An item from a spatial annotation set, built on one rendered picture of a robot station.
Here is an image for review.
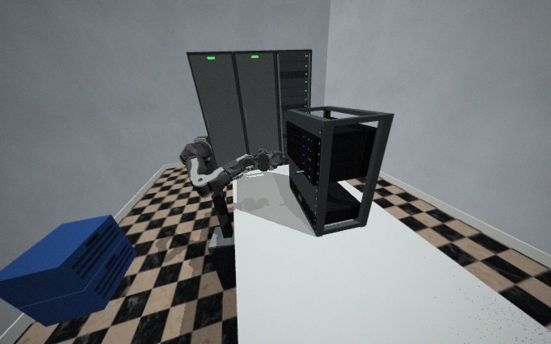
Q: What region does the black server rack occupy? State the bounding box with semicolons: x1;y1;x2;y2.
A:
286;106;394;237

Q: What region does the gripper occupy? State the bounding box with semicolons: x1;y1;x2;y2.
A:
254;147;286;172

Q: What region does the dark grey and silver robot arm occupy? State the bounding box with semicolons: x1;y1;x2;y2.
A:
179;138;255;199

